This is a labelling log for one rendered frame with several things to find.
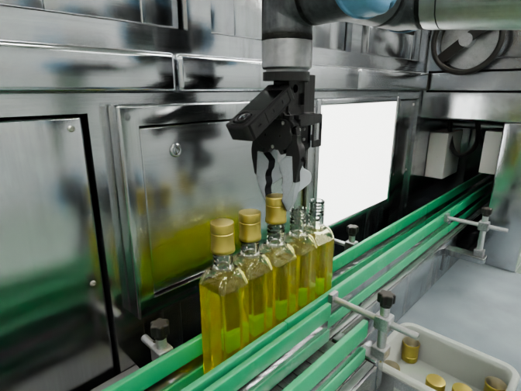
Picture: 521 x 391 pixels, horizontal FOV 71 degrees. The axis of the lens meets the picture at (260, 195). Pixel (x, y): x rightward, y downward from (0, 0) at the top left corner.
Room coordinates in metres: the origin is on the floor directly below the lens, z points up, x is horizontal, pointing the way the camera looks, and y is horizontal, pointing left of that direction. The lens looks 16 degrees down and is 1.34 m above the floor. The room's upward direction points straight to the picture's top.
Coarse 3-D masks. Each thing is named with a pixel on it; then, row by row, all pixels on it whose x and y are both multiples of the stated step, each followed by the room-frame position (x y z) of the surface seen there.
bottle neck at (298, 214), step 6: (294, 210) 0.60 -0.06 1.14; (300, 210) 0.59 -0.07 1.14; (294, 216) 0.60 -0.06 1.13; (300, 216) 0.60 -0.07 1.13; (294, 222) 0.60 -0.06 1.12; (300, 222) 0.60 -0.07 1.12; (294, 228) 0.60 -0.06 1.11; (300, 228) 0.60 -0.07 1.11; (294, 234) 0.60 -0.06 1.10; (300, 234) 0.59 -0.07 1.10
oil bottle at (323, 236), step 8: (312, 232) 0.63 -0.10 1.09; (320, 232) 0.63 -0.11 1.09; (328, 232) 0.64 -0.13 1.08; (320, 240) 0.62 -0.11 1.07; (328, 240) 0.63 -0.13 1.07; (320, 248) 0.62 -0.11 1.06; (328, 248) 0.63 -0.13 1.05; (320, 256) 0.62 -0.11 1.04; (328, 256) 0.63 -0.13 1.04; (320, 264) 0.62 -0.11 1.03; (328, 264) 0.64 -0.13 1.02; (320, 272) 0.62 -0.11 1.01; (328, 272) 0.64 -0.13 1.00; (320, 280) 0.62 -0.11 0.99; (328, 280) 0.64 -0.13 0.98; (320, 288) 0.62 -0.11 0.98; (328, 288) 0.64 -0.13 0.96
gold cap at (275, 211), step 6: (270, 198) 0.56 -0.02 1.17; (276, 198) 0.55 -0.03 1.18; (270, 204) 0.55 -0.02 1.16; (276, 204) 0.55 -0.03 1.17; (282, 204) 0.55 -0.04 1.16; (270, 210) 0.55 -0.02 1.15; (276, 210) 0.55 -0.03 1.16; (282, 210) 0.55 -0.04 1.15; (270, 216) 0.55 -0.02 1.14; (276, 216) 0.55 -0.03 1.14; (282, 216) 0.55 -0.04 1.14; (270, 222) 0.55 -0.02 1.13; (276, 222) 0.55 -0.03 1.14; (282, 222) 0.55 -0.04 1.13
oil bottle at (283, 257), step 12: (264, 252) 0.55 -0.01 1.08; (276, 252) 0.54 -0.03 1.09; (288, 252) 0.55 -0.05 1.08; (276, 264) 0.53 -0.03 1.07; (288, 264) 0.55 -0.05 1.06; (276, 276) 0.53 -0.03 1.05; (288, 276) 0.55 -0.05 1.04; (276, 288) 0.53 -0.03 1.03; (288, 288) 0.55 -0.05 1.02; (276, 300) 0.53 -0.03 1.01; (288, 300) 0.55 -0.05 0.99; (276, 312) 0.53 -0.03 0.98; (288, 312) 0.55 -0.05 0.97; (276, 324) 0.53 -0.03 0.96
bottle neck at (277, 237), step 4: (268, 224) 0.56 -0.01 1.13; (272, 224) 0.55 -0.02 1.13; (280, 224) 0.56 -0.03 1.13; (284, 224) 0.56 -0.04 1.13; (268, 228) 0.56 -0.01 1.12; (272, 228) 0.55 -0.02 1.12; (276, 228) 0.55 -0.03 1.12; (280, 228) 0.55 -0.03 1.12; (284, 228) 0.56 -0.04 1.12; (268, 232) 0.56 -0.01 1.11; (272, 232) 0.55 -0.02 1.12; (276, 232) 0.55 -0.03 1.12; (280, 232) 0.55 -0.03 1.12; (284, 232) 0.56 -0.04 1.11; (268, 236) 0.56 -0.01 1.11; (272, 236) 0.55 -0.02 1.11; (276, 236) 0.55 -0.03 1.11; (280, 236) 0.55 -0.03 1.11; (284, 236) 0.56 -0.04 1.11; (268, 240) 0.56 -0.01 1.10; (272, 240) 0.55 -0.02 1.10; (276, 240) 0.55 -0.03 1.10; (280, 240) 0.56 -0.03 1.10; (284, 240) 0.56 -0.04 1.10; (272, 244) 0.55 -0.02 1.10; (276, 244) 0.55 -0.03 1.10; (280, 244) 0.55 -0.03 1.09
